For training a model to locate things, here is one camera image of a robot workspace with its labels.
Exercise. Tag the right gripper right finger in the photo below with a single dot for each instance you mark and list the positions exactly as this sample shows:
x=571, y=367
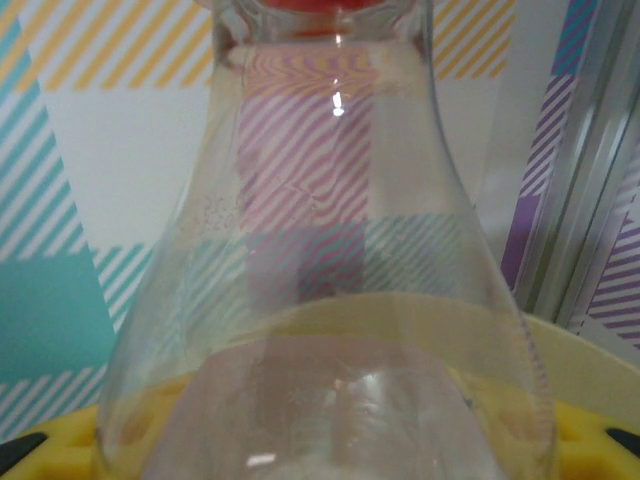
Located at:
x=595, y=450

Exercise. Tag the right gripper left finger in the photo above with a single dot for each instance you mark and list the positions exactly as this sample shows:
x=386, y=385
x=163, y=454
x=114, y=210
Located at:
x=55, y=450

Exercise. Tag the clear bottle red label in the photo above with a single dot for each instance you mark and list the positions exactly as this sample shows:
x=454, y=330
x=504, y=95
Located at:
x=320, y=200

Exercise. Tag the aluminium frame post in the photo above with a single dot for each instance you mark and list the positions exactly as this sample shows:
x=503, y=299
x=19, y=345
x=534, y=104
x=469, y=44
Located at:
x=590, y=175

